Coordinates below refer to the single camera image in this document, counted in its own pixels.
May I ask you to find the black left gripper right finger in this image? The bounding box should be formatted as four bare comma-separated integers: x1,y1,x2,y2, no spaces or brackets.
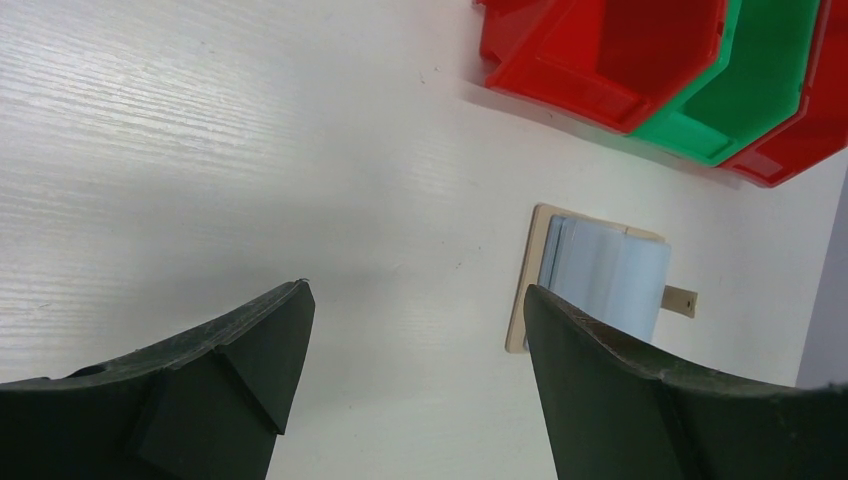
524,285,847,479

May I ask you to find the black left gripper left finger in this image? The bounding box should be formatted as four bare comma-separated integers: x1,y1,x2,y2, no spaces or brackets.
1,279,315,479

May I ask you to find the beige card holder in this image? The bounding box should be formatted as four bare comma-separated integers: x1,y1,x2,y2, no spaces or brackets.
505,203,698,354

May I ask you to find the left red bin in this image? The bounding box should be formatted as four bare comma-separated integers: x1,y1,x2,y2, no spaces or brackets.
479,0,738,134

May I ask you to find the red bin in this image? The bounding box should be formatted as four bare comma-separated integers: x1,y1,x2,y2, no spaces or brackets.
719,0,847,188
479,0,738,134

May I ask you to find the right red bin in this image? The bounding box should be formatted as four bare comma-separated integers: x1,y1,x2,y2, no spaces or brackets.
719,0,847,188

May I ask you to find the green middle bin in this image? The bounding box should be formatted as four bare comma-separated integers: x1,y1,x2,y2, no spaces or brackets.
632,1,823,167

